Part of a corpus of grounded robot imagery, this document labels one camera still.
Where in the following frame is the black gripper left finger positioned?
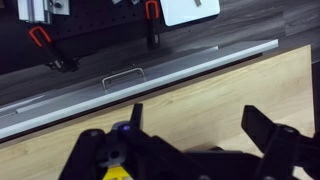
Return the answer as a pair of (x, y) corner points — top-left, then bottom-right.
(59, 103), (205, 180)

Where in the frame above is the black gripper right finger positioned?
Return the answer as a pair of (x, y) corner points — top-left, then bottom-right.
(240, 104), (320, 180)

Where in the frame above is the grey drawer front panel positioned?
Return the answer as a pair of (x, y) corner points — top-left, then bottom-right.
(0, 39), (280, 141)

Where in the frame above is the orange black bar clamp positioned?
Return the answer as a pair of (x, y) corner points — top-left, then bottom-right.
(28, 25), (80, 74)
(144, 0), (161, 51)

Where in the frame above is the black perforated board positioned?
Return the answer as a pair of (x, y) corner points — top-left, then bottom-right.
(0, 0), (168, 76)

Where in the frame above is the white rectangular board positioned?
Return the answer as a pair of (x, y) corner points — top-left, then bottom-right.
(159, 0), (222, 28)

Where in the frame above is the silver aluminium extrusion profile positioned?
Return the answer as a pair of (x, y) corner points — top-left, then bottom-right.
(16, 0), (71, 25)

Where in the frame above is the yellow T-handle hex key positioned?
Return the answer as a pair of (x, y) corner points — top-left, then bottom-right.
(101, 164), (131, 180)

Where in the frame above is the silver metal drawer handle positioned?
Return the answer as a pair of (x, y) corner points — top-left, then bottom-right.
(101, 67), (147, 95)

